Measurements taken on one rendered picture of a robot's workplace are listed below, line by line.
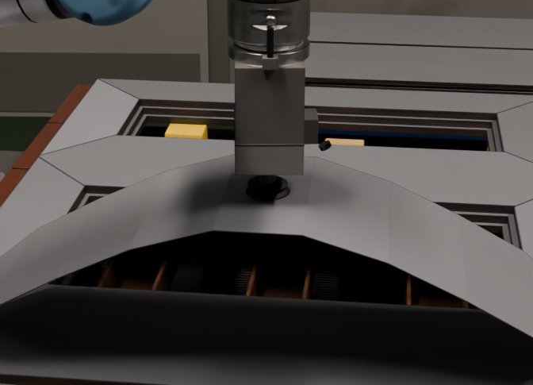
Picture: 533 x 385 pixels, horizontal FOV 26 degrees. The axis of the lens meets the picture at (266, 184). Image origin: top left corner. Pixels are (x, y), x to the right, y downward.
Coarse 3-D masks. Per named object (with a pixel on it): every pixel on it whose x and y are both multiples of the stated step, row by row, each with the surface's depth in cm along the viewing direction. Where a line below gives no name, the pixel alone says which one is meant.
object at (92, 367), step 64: (128, 128) 175; (320, 128) 180; (384, 128) 179; (448, 128) 178; (0, 320) 122; (64, 320) 122; (128, 320) 122; (192, 320) 122; (256, 320) 122; (320, 320) 122; (384, 320) 122; (448, 320) 122; (0, 384) 113; (64, 384) 112; (128, 384) 111; (192, 384) 111; (256, 384) 111; (320, 384) 111; (384, 384) 111; (448, 384) 111; (512, 384) 111
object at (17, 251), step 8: (24, 240) 124; (16, 248) 123; (24, 248) 121; (8, 256) 122; (16, 256) 120; (0, 264) 121; (8, 264) 119; (0, 272) 118; (8, 272) 117; (0, 280) 116
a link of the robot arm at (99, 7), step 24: (0, 0) 90; (24, 0) 90; (48, 0) 89; (72, 0) 87; (96, 0) 86; (120, 0) 86; (144, 0) 87; (0, 24) 92; (24, 24) 93; (96, 24) 88
